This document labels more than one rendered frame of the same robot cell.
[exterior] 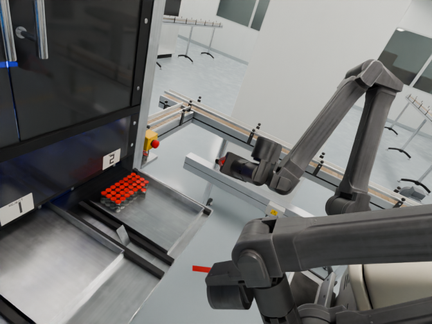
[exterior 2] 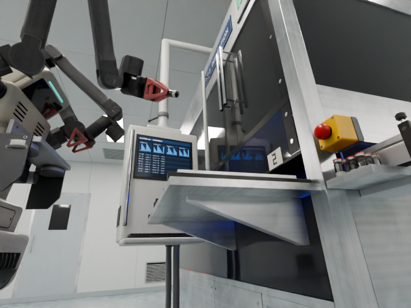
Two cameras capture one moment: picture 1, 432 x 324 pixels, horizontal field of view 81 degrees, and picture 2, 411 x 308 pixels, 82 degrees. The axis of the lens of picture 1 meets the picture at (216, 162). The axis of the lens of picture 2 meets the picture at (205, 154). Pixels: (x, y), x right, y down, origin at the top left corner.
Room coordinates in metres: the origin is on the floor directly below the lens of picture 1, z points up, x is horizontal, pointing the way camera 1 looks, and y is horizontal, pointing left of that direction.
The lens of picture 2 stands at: (1.28, -0.25, 0.72)
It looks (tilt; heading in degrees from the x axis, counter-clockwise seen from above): 23 degrees up; 147
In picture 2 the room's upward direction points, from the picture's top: 3 degrees counter-clockwise
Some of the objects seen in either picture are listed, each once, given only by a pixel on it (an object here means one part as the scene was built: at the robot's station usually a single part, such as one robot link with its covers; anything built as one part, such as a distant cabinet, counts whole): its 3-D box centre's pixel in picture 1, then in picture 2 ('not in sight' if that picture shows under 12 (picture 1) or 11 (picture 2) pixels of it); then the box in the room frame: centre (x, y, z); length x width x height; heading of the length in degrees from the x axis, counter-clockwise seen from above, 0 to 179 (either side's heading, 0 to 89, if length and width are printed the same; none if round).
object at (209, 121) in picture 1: (283, 151); not in sight; (1.53, -0.40, 0.92); 1.90 x 0.15 x 0.16; 75
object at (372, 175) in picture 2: (138, 156); (370, 178); (1.02, 0.38, 0.87); 0.14 x 0.13 x 0.02; 75
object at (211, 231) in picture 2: not in sight; (199, 236); (0.30, 0.32, 0.79); 0.34 x 0.03 x 0.13; 75
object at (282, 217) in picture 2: not in sight; (249, 221); (0.78, 0.19, 0.79); 0.34 x 0.03 x 0.13; 75
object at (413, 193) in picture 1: (413, 201); not in sight; (1.50, -1.30, 0.90); 0.28 x 0.12 x 0.14; 165
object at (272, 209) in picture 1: (274, 210); not in sight; (1.44, -0.51, 0.50); 0.12 x 0.05 x 0.09; 75
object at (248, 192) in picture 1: (278, 207); not in sight; (1.49, -0.55, 0.49); 1.60 x 0.08 x 0.12; 75
